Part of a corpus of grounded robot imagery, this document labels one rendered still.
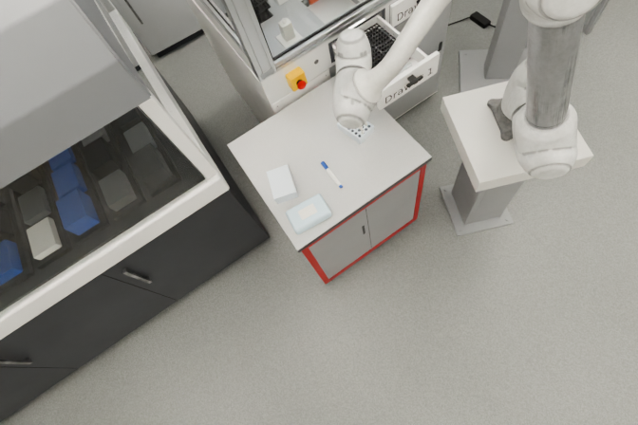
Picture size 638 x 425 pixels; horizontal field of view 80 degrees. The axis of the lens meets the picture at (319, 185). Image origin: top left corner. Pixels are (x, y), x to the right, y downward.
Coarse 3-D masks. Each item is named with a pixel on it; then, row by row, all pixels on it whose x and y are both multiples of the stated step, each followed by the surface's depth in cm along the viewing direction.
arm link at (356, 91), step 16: (432, 0) 90; (448, 0) 90; (416, 16) 92; (432, 16) 91; (416, 32) 93; (400, 48) 94; (416, 48) 96; (384, 64) 97; (400, 64) 96; (336, 80) 109; (352, 80) 102; (368, 80) 100; (384, 80) 99; (336, 96) 106; (352, 96) 102; (368, 96) 102; (336, 112) 105; (352, 112) 102; (368, 112) 104; (352, 128) 108
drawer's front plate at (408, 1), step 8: (400, 0) 161; (408, 0) 163; (416, 0) 165; (392, 8) 161; (400, 8) 163; (408, 8) 166; (392, 16) 164; (400, 16) 167; (408, 16) 170; (392, 24) 168
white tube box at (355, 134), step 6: (342, 126) 154; (366, 126) 152; (372, 126) 151; (348, 132) 152; (354, 132) 152; (360, 132) 152; (366, 132) 151; (372, 132) 155; (354, 138) 153; (360, 138) 150; (366, 138) 154
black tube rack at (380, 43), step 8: (376, 24) 162; (368, 32) 160; (376, 32) 160; (384, 32) 158; (368, 40) 158; (376, 40) 158; (384, 40) 161; (392, 40) 156; (376, 48) 155; (384, 48) 155; (376, 56) 154; (384, 56) 153; (376, 64) 156
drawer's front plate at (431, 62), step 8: (432, 56) 145; (416, 64) 145; (424, 64) 145; (432, 64) 148; (408, 72) 144; (416, 72) 146; (424, 72) 150; (432, 72) 153; (392, 80) 144; (400, 80) 144; (424, 80) 154; (384, 88) 142; (392, 88) 145; (400, 88) 148; (408, 88) 152; (384, 96) 146; (392, 96) 149; (400, 96) 152; (384, 104) 150
